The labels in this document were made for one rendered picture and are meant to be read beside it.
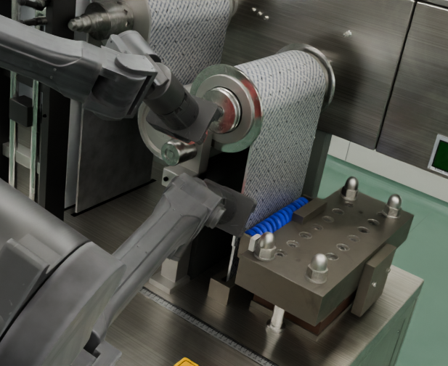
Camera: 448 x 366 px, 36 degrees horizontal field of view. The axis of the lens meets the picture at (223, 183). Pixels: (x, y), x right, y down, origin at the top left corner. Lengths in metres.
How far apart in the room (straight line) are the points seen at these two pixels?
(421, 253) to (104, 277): 3.26
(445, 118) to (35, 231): 1.11
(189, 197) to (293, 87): 0.36
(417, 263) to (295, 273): 2.28
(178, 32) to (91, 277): 1.03
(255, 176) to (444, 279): 2.25
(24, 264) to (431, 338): 2.73
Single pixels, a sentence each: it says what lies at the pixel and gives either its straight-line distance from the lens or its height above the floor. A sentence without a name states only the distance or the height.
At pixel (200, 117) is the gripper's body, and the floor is 1.28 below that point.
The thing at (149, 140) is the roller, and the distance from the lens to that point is 1.27.
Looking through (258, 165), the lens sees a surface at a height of 1.16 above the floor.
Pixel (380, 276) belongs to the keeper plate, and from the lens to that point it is 1.31.
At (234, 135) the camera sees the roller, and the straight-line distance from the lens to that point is 1.14.
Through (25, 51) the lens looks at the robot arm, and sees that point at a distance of 0.88.
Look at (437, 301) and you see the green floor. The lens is 3.18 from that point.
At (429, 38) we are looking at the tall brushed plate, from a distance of 1.32.
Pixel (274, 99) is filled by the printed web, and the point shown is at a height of 1.27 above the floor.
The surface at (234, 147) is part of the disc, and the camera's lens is 1.15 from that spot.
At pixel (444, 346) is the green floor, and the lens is 2.93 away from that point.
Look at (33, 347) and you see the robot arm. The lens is 0.27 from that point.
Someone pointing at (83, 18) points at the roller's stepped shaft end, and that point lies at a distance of 1.19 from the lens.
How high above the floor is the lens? 1.65
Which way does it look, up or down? 26 degrees down
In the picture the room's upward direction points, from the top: 10 degrees clockwise
